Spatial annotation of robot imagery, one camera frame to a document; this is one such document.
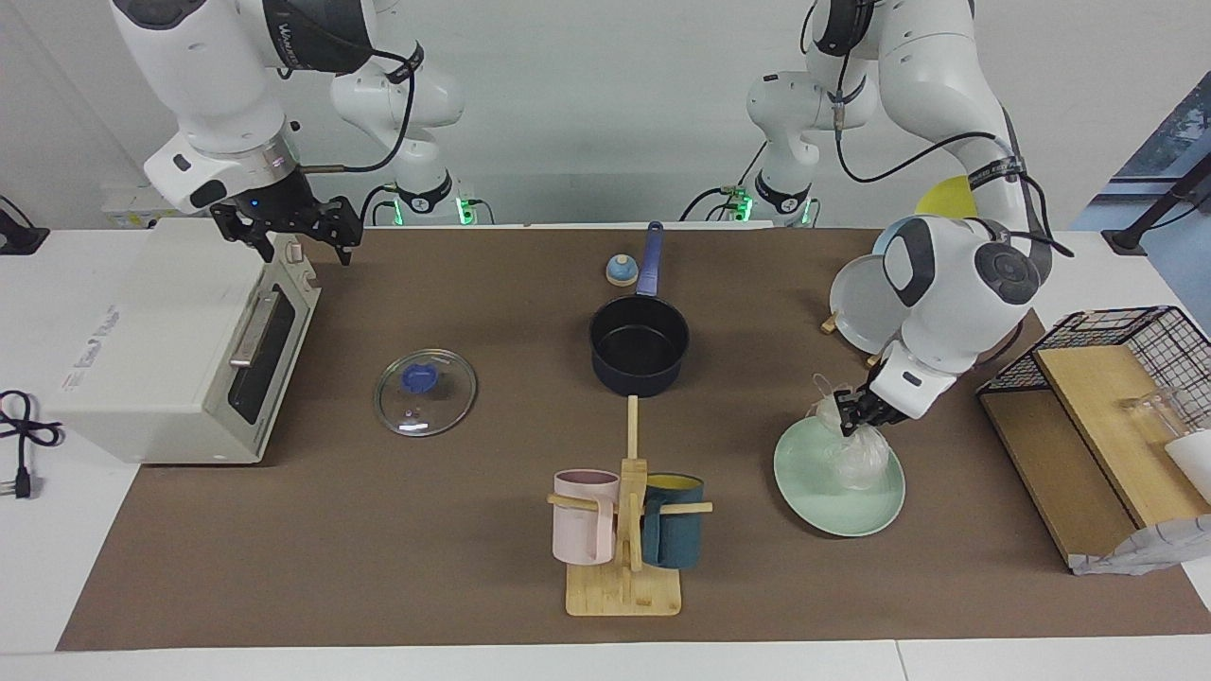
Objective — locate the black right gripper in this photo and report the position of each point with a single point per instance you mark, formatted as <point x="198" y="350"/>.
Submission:
<point x="284" y="210"/>

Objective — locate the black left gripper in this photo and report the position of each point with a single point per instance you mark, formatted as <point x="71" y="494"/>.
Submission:
<point x="878" y="409"/>

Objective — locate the clear bag of vermicelli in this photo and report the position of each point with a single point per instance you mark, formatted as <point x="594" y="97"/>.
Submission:
<point x="859" y="463"/>

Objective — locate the glass lid blue knob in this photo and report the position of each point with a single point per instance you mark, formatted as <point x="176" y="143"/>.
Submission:
<point x="426" y="402"/>

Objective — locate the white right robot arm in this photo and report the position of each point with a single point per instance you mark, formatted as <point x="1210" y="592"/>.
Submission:
<point x="218" y="85"/>

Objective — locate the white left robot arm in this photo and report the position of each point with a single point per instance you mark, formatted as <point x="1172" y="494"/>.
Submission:
<point x="956" y="284"/>

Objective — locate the mint green plate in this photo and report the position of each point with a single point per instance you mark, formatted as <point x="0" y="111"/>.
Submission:
<point x="814" y="492"/>

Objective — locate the wooden plate rack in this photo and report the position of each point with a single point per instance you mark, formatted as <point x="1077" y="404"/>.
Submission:
<point x="831" y="323"/>

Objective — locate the grey plate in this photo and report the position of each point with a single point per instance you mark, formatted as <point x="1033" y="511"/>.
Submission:
<point x="863" y="307"/>

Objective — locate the yellow plate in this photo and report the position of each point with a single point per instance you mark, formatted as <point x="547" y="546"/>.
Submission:
<point x="946" y="197"/>

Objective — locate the white toaster oven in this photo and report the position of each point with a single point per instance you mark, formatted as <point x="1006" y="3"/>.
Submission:
<point x="161" y="331"/>

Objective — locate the white power strip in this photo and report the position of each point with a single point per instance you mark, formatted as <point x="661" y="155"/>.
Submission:
<point x="132" y="203"/>

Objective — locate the dark teal mug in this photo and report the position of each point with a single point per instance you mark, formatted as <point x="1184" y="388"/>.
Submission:
<point x="674" y="537"/>

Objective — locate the dark blue saucepan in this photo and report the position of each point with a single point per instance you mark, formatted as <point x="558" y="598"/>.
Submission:
<point x="639" y="378"/>

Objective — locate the wooden step shelf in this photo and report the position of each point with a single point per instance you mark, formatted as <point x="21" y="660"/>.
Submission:
<point x="1088" y="426"/>

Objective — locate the small blue wooden knob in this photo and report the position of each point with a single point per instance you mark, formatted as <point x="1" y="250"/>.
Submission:
<point x="621" y="272"/>

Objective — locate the black desk clamp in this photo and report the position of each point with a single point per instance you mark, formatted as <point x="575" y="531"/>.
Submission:
<point x="21" y="238"/>

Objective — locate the wooden mug stand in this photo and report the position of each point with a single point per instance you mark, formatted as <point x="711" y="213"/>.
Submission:
<point x="624" y="591"/>

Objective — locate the pink mug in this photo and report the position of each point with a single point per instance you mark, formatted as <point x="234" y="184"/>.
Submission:
<point x="579" y="530"/>

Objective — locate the clear glass cup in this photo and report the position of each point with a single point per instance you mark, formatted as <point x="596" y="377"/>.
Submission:
<point x="1156" y="414"/>

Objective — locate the brown table mat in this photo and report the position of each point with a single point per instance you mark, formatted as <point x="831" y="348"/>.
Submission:
<point x="426" y="530"/>

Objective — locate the grey patterned cloth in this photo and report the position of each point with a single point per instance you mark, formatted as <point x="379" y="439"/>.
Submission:
<point x="1149" y="550"/>

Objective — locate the white cup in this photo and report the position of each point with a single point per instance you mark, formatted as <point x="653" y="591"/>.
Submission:
<point x="1194" y="463"/>

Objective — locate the black stand foot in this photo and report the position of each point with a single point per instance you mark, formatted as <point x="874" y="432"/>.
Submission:
<point x="1149" y="213"/>

